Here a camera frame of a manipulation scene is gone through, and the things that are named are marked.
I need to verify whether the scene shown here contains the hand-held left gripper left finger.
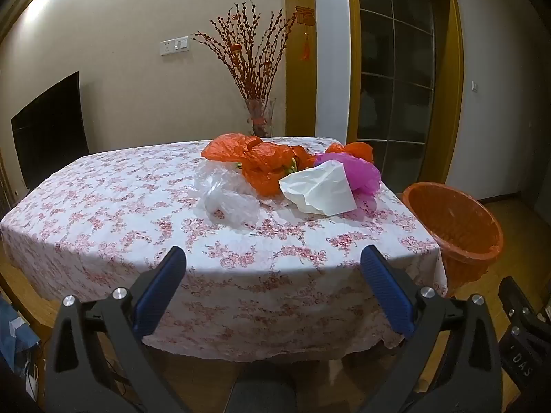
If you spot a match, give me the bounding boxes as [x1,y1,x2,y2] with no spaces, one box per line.
[43,246,188,413]

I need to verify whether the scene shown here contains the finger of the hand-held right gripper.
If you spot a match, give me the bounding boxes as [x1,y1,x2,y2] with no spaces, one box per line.
[498,276,539,324]

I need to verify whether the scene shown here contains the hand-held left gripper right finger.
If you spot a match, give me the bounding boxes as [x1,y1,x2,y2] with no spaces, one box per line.
[361,244,504,413]

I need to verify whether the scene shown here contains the orange mesh wastebasket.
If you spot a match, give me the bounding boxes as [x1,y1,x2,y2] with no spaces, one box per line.
[402,182,504,297]

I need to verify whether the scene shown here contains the clear plastic bag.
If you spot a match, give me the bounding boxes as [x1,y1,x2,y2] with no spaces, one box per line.
[194,164,261,226]

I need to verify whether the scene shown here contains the magenta plastic bag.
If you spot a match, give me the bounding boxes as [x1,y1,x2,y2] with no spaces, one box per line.
[313,151,382,196]

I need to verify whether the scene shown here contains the white paper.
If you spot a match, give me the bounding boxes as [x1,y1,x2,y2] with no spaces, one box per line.
[279,159,357,216]

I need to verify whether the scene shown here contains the orange plastic bag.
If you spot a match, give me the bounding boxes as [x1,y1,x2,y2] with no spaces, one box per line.
[201,133,264,164]
[325,141,374,165]
[240,142,318,196]

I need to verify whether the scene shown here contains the floral tablecloth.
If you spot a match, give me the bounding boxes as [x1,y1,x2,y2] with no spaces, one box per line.
[0,136,448,362]

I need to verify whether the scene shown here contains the dark grey chair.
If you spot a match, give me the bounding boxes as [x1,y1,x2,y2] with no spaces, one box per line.
[224,359,299,413]

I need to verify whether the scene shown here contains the blue bag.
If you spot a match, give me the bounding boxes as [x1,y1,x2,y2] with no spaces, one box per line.
[0,297,42,371]

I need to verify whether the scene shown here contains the black television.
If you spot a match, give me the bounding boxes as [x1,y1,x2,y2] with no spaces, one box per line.
[11,71,90,190]

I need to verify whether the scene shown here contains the glass vase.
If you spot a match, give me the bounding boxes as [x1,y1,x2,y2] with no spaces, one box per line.
[244,97,277,137]

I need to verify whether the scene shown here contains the glass sliding door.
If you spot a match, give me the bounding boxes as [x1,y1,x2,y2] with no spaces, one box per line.
[356,0,453,194]

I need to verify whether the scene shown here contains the red berry branches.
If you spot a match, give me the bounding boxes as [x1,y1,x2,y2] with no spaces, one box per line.
[191,2,298,102]

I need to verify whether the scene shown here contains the red hanging ornament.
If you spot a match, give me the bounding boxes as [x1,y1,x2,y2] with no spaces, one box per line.
[295,6,317,62]

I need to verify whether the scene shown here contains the white cable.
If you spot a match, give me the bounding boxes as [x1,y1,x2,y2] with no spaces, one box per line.
[25,346,49,399]

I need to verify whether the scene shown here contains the wooden wall trim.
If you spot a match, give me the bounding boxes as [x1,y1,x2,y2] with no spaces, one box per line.
[284,0,318,137]

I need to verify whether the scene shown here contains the wooden door frame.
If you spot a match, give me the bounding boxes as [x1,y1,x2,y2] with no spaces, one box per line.
[344,0,466,202]

